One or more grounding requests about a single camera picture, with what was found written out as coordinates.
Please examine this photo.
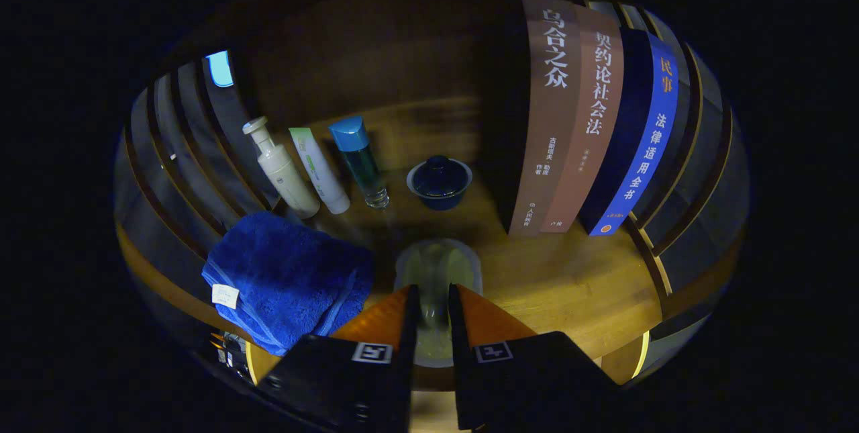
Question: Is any wooden countertop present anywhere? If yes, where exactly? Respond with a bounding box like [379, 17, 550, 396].
[117, 101, 665, 393]

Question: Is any blue book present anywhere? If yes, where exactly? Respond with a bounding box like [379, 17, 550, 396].
[578, 27, 680, 237]

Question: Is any brown wooden cabinet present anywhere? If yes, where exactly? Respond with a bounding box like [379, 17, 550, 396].
[113, 0, 751, 433]

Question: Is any white and green tube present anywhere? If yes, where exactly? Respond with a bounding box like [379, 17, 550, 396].
[289, 127, 352, 215]

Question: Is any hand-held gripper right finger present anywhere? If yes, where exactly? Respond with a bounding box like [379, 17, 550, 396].
[448, 283, 621, 432]

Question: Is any folded blue towel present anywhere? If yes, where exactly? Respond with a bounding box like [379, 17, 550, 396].
[201, 211, 374, 357]

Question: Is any dark blue lidded teacup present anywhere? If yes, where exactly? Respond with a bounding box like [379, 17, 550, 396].
[406, 155, 474, 211]

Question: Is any reddish brown book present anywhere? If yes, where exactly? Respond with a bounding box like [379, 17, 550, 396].
[540, 5, 625, 234]

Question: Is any dark brown book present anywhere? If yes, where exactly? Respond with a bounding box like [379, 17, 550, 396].
[508, 0, 583, 238]

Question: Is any white pump bottle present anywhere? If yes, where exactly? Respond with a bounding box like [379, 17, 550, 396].
[242, 116, 321, 220]

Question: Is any teal bottle with blue cap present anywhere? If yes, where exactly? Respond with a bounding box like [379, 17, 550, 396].
[327, 115, 391, 209]

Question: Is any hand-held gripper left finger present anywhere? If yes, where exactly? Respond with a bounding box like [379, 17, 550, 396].
[255, 284, 420, 433]

